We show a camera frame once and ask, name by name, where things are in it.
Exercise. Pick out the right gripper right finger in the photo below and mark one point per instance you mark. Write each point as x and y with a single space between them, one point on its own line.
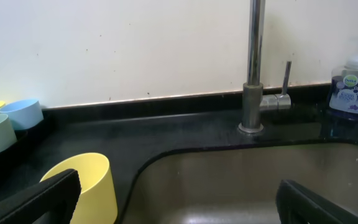
306 208

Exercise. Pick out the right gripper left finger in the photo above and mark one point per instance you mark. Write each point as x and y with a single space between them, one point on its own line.
36 202

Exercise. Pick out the black tray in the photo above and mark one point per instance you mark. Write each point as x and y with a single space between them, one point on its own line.
33 137

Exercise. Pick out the steel sink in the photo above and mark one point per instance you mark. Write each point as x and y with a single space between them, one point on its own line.
228 180

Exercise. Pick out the steel tap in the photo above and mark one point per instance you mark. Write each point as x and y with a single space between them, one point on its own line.
252 102

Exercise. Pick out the blue cup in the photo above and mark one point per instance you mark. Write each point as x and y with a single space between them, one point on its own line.
23 113

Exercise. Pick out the blue soap bottle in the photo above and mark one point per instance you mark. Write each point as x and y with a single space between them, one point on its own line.
351 96

